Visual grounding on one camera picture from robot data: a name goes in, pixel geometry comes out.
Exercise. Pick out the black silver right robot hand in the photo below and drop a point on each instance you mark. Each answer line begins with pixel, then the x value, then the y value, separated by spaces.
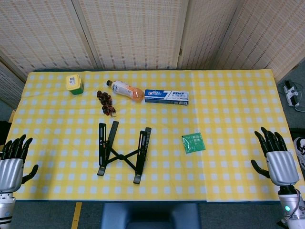
pixel 282 167

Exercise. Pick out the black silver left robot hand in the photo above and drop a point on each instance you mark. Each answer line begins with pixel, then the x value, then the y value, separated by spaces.
pixel 10 174

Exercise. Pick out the black folding laptop stand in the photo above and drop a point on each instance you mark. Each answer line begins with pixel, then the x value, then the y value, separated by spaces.
pixel 121 156

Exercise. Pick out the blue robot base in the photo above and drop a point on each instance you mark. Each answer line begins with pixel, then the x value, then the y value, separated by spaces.
pixel 150 214

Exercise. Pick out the white black sneaker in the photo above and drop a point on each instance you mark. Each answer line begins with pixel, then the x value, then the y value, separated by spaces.
pixel 300 149

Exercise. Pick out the black bulky object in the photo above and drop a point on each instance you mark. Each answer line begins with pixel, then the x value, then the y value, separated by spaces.
pixel 3 131

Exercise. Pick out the white power strip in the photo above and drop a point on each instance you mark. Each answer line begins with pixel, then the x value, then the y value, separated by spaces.
pixel 291 94

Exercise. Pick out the yellow white checked tablecloth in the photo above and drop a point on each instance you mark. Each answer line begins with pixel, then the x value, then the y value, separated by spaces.
pixel 226 119

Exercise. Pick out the yellow floor tape strip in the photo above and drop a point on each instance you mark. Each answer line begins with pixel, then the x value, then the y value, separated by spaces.
pixel 76 214

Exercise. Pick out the woven folding screen panel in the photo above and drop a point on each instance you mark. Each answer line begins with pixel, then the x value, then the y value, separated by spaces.
pixel 269 35
pixel 205 33
pixel 9 83
pixel 43 35
pixel 133 33

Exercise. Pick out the green sachet packet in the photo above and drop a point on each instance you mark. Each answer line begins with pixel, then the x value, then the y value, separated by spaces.
pixel 194 143

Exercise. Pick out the green container with yellow lid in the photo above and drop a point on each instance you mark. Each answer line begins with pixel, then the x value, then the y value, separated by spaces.
pixel 74 83

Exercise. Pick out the dark red grape bunch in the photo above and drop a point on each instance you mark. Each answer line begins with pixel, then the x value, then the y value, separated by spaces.
pixel 106 100

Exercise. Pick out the blue white toothpaste box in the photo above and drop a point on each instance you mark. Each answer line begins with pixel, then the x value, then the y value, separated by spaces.
pixel 166 96

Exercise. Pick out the orange drink plastic bottle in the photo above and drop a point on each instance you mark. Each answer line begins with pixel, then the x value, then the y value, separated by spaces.
pixel 126 90

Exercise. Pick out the brass screen hinge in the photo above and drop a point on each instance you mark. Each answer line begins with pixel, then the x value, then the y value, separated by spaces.
pixel 180 52

